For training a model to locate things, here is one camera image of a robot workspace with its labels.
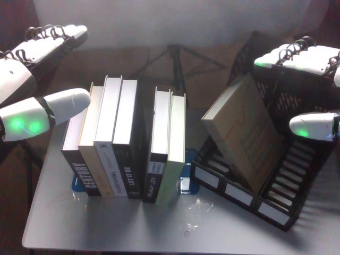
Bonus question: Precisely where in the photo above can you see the tan hardcover book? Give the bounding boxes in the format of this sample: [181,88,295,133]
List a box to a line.
[201,72,286,193]

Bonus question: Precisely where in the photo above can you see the black and white spine book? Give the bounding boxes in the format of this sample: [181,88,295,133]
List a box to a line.
[143,86,172,204]

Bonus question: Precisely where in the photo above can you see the black tripod stand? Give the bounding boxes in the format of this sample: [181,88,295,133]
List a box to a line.
[132,44,228,107]

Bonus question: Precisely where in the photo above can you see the blue book stand tray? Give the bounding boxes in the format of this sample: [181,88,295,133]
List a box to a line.
[71,148,201,197]

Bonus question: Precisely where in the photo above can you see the cream spine book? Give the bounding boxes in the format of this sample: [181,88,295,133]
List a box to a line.
[77,81,115,198]

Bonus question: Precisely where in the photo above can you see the black book white title spine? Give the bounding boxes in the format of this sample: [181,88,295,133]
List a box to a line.
[60,116,103,197]

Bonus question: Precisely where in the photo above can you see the black three-slot file rack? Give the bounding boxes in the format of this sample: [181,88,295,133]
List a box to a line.
[191,30,340,233]

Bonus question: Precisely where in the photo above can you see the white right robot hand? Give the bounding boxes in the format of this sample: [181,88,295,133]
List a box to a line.
[253,36,340,141]

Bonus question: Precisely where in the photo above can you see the light green book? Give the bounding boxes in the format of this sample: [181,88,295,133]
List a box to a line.
[155,91,186,207]

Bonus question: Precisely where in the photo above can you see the black book thin white lettering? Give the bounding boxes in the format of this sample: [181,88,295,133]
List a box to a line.
[112,79,148,199]

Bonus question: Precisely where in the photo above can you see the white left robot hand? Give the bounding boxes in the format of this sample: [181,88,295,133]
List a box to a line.
[0,24,92,143]

